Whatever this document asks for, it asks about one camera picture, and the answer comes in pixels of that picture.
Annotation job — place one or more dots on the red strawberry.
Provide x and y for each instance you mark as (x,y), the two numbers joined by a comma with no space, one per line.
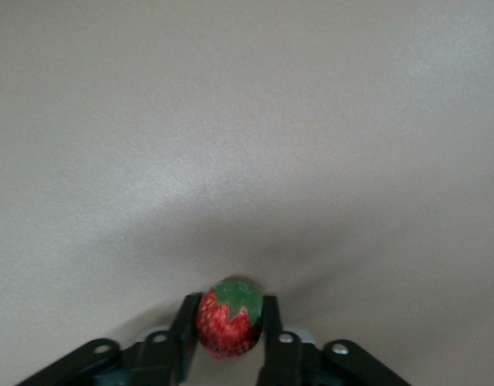
(227,325)

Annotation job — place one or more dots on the brown table cover cloth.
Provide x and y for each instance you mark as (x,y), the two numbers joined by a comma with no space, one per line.
(247,120)

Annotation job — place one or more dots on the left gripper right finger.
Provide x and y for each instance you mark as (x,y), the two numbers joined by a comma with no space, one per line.
(283,362)

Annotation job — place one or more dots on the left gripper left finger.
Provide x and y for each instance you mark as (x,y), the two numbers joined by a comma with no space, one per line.
(158,362)

